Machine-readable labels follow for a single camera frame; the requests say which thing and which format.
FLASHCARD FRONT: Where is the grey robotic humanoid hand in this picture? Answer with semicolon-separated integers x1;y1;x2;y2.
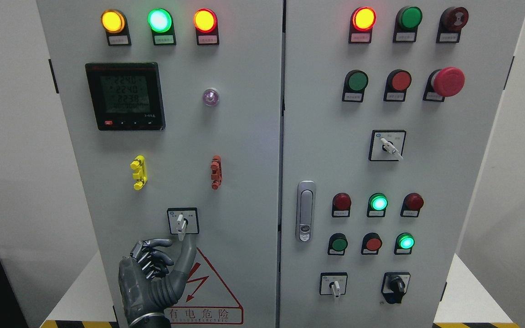
118;235;197;324

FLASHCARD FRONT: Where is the white-lever rotary selector switch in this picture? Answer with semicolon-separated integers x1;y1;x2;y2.
167;207;200;241

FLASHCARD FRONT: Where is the red electrical hazard sticker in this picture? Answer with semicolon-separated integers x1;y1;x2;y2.
165;249;244;325

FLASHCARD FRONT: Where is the yellow terminal connector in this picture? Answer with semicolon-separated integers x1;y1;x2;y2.
130;155;148;190

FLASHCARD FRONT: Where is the red-brown terminal connector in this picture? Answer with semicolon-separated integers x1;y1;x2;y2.
210;155;223;190

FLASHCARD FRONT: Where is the green push button lower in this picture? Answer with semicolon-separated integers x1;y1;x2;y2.
327;233;348;256

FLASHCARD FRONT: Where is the green push button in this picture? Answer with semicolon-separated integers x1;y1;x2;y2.
327;233;348;256
342;69;369;103

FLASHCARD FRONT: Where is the black digital power meter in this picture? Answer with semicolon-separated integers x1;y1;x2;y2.
85;62;166;131

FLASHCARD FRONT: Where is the small purple clear lamp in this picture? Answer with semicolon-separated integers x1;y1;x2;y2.
202;88;220;107

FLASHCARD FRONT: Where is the dark red lamp left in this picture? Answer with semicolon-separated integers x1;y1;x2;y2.
331;193;352;218

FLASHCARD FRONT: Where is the dark red lamp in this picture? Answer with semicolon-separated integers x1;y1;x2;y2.
400;193;424;218
331;193;352;218

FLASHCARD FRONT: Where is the grey electrical control cabinet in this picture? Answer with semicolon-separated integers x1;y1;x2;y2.
37;0;525;328

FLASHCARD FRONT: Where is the red push button lower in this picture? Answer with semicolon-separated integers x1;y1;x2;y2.
360;232;382;255

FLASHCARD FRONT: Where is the red push button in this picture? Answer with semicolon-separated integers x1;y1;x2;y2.
360;232;382;255
383;69;412;102

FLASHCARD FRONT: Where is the lit green lamp middle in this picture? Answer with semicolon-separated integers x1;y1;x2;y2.
366;193;388;217

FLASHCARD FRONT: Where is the lit green button lower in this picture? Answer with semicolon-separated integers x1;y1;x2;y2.
394;232;415;255

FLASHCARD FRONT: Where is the lit green indicator lamp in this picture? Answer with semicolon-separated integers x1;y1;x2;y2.
147;8;176;46

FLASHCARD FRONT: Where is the yellow indicator lamp top left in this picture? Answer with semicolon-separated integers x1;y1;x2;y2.
101;9;131;46

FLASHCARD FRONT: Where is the lit red-orange indicator lamp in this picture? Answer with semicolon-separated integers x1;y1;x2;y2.
193;8;219;46

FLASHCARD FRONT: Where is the dark red lamp right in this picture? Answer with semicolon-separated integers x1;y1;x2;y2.
400;193;424;218

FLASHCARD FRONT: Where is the upper right rotary selector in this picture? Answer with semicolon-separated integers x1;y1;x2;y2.
369;129;406;161

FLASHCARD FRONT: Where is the green push button upper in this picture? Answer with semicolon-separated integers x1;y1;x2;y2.
342;69;369;103

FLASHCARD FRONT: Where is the red push button upper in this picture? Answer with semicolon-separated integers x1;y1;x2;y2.
383;69;412;102

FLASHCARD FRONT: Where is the lit red lamp right door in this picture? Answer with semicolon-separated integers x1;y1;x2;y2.
348;6;376;44

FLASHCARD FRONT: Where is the red mushroom emergency stop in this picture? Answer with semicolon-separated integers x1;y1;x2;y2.
422;67;465;102

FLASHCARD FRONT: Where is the unlit green lamp top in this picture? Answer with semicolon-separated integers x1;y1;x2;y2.
392;6;423;43

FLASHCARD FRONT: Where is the dark red buzzer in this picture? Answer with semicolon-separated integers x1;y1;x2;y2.
436;6;469;44

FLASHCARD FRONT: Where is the silver door latch handle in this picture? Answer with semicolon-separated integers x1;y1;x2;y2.
295;180;316;242

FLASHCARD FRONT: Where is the lower white-lever selector switch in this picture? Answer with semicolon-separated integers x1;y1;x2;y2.
319;272;348;300

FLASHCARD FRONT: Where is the black knob selector switch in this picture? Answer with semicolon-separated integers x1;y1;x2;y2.
381;272;411;304

